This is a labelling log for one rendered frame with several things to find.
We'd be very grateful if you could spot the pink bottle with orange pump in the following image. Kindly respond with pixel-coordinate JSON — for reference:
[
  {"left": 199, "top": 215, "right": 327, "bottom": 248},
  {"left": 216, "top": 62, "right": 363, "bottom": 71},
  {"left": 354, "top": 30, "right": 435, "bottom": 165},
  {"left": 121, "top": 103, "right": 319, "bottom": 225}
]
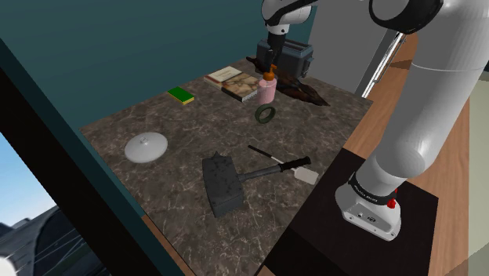
[{"left": 255, "top": 64, "right": 277, "bottom": 106}]

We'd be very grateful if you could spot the white spatula with black handle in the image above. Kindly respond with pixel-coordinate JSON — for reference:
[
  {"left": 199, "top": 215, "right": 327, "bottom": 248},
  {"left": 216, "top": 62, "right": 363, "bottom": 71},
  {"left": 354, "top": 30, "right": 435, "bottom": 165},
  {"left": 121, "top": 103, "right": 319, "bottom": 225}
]
[{"left": 247, "top": 144, "right": 320, "bottom": 186}]

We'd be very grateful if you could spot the green and yellow sponge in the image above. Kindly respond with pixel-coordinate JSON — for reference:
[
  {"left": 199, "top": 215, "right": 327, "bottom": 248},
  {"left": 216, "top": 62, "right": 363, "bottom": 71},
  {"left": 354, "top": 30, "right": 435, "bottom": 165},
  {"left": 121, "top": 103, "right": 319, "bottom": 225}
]
[{"left": 167, "top": 85, "right": 195, "bottom": 106}]

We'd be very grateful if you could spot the grey sledgehammer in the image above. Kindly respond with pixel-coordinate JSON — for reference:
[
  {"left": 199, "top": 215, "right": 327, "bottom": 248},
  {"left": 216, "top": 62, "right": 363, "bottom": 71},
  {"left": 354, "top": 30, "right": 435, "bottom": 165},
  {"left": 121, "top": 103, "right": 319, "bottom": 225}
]
[{"left": 201, "top": 151, "right": 312, "bottom": 219}]

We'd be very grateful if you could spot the book with cream cover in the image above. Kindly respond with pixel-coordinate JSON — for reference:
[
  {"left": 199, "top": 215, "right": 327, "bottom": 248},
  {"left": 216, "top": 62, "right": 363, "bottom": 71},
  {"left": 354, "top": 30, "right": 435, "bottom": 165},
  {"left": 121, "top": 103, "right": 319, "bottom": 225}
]
[{"left": 203, "top": 66, "right": 243, "bottom": 89}]

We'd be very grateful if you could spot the grey toaster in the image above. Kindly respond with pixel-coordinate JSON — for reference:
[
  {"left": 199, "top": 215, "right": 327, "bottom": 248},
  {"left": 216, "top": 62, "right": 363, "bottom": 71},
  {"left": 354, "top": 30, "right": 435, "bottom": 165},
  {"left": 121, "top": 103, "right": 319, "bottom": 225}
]
[{"left": 255, "top": 38, "right": 315, "bottom": 78}]

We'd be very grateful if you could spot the black robot stand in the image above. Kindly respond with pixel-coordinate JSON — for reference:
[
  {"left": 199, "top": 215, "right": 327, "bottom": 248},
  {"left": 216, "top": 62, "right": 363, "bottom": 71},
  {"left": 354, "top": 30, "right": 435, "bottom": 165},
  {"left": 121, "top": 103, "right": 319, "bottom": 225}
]
[{"left": 255, "top": 147, "right": 440, "bottom": 276}]

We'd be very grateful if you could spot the book with brown cover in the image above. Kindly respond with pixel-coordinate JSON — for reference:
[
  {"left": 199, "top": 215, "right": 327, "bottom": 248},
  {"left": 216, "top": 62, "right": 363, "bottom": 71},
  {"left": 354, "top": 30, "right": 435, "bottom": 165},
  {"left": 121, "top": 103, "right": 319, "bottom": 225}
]
[{"left": 221, "top": 73, "right": 261, "bottom": 104}]

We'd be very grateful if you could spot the dark green ring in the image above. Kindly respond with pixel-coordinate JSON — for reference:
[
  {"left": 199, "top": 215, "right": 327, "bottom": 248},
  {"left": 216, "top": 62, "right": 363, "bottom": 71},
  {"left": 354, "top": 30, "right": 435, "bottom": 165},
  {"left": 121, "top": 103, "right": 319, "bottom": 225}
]
[{"left": 254, "top": 104, "right": 277, "bottom": 125}]

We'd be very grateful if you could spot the grey door with metal handle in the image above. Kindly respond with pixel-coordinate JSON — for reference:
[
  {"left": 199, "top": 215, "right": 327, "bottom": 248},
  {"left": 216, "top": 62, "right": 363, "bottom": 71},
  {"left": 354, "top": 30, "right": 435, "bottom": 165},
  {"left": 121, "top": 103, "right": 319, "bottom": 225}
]
[{"left": 306, "top": 0, "right": 407, "bottom": 99}]

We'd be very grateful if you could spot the white round lid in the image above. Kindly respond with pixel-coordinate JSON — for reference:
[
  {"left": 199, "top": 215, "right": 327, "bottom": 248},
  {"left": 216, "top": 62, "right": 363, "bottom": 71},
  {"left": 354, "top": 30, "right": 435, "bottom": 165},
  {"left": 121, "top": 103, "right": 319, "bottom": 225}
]
[{"left": 124, "top": 132, "right": 169, "bottom": 165}]

